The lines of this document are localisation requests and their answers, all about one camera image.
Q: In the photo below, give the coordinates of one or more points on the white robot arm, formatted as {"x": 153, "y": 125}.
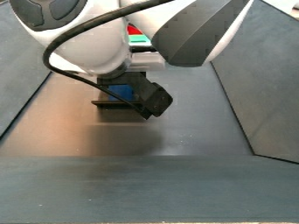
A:
{"x": 101, "y": 37}

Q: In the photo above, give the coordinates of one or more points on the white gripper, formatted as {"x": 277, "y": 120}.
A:
{"x": 145, "y": 61}

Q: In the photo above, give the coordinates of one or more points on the green shape sorter block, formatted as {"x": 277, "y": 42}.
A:
{"x": 138, "y": 40}

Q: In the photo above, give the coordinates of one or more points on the red rectangular block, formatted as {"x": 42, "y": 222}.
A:
{"x": 132, "y": 30}

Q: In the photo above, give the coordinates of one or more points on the blue oval cylinder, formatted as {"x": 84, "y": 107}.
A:
{"x": 122, "y": 90}

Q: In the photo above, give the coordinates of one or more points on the black curved fixture stand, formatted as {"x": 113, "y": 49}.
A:
{"x": 108, "y": 102}

